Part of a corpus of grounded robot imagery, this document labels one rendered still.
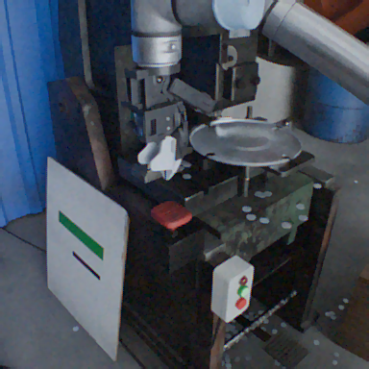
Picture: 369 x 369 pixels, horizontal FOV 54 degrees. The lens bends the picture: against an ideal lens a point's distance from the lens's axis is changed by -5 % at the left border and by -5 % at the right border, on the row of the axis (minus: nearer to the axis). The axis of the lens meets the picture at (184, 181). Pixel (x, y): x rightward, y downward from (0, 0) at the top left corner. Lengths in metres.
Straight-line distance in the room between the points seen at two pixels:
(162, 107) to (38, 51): 1.42
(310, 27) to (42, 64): 1.55
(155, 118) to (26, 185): 1.58
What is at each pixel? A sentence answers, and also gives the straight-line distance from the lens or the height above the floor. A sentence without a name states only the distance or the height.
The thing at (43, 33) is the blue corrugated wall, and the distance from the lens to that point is 1.94.
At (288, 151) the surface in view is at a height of 0.78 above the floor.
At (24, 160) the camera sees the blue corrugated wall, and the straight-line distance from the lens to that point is 2.03.
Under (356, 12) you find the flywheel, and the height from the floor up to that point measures 1.11.
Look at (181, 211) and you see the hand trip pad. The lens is 0.73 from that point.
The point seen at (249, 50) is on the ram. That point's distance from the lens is 0.98.
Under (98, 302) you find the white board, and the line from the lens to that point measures 1.35.
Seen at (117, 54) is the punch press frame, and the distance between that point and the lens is 1.04.
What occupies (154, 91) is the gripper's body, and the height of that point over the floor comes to 1.00.
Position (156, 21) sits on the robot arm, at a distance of 0.56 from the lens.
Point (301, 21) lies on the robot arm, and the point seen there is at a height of 1.11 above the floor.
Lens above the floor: 1.17
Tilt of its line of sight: 30 degrees down
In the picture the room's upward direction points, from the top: straight up
